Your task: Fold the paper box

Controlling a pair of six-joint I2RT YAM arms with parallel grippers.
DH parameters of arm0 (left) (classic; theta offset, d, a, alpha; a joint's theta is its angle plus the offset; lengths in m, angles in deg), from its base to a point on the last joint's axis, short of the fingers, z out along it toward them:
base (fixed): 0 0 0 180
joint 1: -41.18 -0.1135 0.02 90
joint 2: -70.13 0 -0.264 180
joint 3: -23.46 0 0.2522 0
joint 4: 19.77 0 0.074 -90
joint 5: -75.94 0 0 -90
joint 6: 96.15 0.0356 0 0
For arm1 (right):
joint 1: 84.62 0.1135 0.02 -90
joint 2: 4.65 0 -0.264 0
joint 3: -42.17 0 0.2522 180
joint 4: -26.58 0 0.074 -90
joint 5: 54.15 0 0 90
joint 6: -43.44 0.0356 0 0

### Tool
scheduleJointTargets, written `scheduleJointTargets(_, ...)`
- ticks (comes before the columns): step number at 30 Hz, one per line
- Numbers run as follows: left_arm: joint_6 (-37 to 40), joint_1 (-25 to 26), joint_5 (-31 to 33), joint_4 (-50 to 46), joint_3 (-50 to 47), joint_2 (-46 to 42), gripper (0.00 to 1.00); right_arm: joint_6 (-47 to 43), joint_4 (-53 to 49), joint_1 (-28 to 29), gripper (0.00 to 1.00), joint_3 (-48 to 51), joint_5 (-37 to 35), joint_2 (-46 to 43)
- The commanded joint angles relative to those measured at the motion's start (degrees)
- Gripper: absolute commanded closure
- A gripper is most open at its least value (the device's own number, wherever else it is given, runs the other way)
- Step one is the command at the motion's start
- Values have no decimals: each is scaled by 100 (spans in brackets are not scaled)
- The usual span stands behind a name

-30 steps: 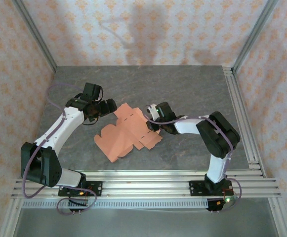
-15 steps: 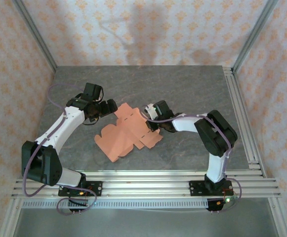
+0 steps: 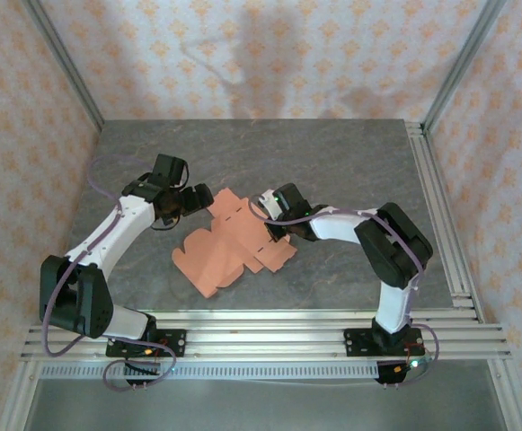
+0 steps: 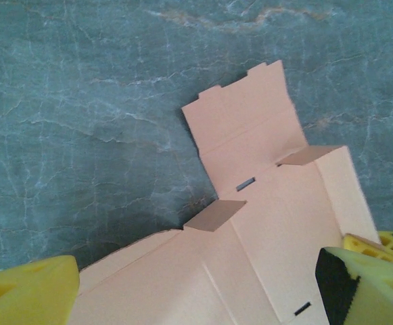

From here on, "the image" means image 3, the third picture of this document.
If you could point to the orange paper box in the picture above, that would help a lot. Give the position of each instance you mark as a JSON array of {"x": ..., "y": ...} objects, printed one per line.
[{"x": 224, "y": 251}]

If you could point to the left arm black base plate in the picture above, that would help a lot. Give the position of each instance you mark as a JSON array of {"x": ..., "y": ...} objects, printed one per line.
[{"x": 173, "y": 341}]

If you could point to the aluminium frame post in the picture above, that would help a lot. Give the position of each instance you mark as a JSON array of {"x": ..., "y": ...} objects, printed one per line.
[
  {"x": 460, "y": 63},
  {"x": 69, "y": 67}
]

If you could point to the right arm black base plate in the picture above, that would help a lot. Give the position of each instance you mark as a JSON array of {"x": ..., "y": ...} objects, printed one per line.
[{"x": 355, "y": 343}]

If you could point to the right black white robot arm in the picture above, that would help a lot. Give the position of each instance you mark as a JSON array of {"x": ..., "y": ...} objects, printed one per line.
[{"x": 391, "y": 305}]

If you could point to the aluminium frame leg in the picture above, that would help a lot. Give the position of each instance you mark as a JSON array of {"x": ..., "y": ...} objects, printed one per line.
[
  {"x": 18, "y": 395},
  {"x": 510, "y": 395}
]

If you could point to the aluminium side rail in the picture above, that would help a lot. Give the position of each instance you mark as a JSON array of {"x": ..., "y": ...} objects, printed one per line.
[{"x": 440, "y": 224}]

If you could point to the aluminium mounting rail beam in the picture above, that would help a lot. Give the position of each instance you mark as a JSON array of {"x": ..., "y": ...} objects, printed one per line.
[{"x": 265, "y": 336}]

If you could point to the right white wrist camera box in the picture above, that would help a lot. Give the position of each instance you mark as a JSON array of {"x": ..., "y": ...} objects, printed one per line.
[{"x": 269, "y": 198}]

